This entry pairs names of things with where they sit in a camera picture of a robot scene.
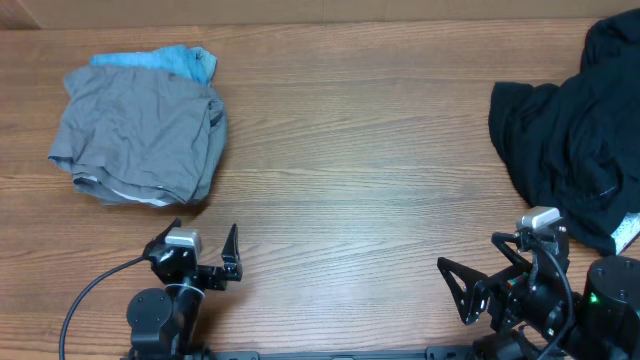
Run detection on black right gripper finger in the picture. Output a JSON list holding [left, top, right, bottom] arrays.
[[437, 257, 488, 325], [491, 232, 532, 272]]

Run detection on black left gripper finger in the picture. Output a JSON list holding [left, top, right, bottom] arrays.
[[142, 217, 182, 258], [221, 224, 243, 281]]

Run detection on grey shorts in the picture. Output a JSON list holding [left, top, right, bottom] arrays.
[[48, 66, 228, 207]]

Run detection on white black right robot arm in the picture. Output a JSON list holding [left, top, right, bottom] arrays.
[[437, 226, 639, 359]]

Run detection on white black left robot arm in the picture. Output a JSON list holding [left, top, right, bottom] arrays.
[[126, 219, 243, 360]]

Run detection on white patterned garment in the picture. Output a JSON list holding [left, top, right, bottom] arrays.
[[611, 213, 640, 255]]

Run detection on black garment pile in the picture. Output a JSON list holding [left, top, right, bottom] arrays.
[[488, 9, 639, 256]]

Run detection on folded blue denim jeans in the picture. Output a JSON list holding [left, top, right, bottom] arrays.
[[89, 45, 218, 85]]

